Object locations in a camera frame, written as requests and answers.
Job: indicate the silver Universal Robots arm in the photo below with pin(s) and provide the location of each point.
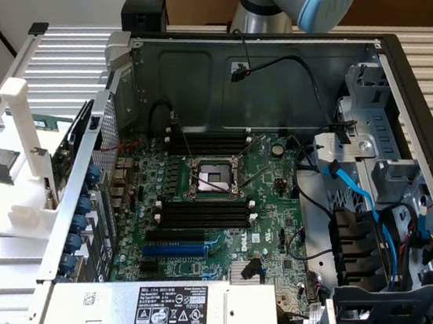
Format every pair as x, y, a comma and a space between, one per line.
260, 1

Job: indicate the green RAM stick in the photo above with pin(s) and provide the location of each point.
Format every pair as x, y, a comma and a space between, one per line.
49, 123

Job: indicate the black RAM slot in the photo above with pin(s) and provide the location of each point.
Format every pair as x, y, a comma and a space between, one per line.
203, 217
208, 134
207, 151
207, 140
204, 211
207, 145
205, 205
203, 223

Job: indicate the white parts rack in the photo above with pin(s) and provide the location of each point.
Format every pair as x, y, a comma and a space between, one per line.
15, 192

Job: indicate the black table end cap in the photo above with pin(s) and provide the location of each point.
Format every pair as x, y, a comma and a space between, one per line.
38, 27

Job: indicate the graphics card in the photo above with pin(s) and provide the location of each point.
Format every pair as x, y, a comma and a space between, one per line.
68, 151

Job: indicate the black box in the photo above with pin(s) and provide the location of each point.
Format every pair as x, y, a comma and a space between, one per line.
144, 12

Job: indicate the short black expansion slot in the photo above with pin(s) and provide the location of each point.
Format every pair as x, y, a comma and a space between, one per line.
149, 267

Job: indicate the long black expansion slot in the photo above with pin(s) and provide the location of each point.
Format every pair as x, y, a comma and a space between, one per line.
176, 236

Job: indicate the open black PC case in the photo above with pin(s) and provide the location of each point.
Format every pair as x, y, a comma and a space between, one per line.
196, 72

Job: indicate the blue expansion slot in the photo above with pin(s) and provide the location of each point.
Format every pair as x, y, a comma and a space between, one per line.
174, 250

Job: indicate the CPU socket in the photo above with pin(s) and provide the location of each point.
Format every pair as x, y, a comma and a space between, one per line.
213, 179

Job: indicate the green Dell motherboard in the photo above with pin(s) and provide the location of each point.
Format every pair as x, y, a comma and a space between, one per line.
209, 220

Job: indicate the silver power supply with label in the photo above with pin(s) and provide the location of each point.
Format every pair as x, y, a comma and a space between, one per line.
166, 310

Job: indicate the metal socket locking lever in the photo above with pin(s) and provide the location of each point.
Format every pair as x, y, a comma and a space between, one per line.
256, 171

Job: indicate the silver chipset heat sink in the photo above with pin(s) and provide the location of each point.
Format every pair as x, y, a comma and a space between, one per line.
248, 272

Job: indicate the coin cell battery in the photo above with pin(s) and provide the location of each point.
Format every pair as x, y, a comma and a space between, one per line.
278, 150

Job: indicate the grey metal disk bay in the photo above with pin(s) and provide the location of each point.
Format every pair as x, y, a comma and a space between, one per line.
375, 158

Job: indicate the black plastic fan duct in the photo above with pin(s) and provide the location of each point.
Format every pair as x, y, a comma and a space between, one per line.
352, 246

